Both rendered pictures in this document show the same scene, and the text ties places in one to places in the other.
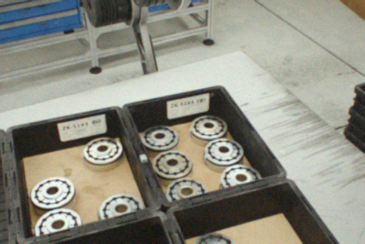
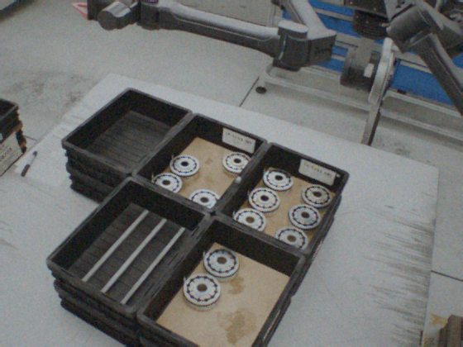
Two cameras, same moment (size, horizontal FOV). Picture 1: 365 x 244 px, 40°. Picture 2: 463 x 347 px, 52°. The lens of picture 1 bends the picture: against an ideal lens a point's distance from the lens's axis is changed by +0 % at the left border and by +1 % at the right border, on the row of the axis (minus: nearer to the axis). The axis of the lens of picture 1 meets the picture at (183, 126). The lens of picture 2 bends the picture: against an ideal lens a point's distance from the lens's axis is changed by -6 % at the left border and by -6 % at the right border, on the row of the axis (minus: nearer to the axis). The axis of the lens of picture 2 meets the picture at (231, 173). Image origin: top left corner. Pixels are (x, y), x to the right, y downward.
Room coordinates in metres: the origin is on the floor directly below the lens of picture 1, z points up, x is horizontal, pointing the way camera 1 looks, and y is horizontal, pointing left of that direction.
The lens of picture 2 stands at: (0.02, -0.64, 2.01)
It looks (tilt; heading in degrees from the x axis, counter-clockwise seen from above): 43 degrees down; 42
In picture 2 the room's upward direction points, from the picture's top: 7 degrees clockwise
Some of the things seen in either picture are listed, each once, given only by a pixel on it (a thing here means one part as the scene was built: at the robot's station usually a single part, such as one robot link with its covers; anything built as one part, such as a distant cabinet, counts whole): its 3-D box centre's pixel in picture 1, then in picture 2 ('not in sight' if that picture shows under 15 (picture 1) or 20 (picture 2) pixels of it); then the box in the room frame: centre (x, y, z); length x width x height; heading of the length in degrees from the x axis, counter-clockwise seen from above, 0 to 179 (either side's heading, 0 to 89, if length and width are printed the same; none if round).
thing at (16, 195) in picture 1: (78, 168); (202, 159); (0.86, 0.25, 0.92); 0.40 x 0.30 x 0.02; 19
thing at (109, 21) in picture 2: not in sight; (130, 16); (0.67, 0.34, 1.45); 0.12 x 0.11 x 0.09; 115
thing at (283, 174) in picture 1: (197, 140); (286, 194); (0.96, -0.03, 0.92); 0.40 x 0.30 x 0.02; 19
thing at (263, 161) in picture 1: (197, 155); (284, 206); (0.96, -0.03, 0.87); 0.40 x 0.30 x 0.11; 19
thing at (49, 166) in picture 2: not in sight; (57, 152); (0.60, 0.82, 0.70); 0.33 x 0.23 x 0.01; 26
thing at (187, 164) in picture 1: (172, 164); (264, 199); (0.94, 0.03, 0.86); 0.10 x 0.10 x 0.01
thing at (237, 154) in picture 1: (224, 151); (304, 216); (0.98, -0.10, 0.86); 0.10 x 0.10 x 0.01
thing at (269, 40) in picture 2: not in sight; (219, 27); (0.80, 0.15, 1.45); 0.43 x 0.06 x 0.11; 115
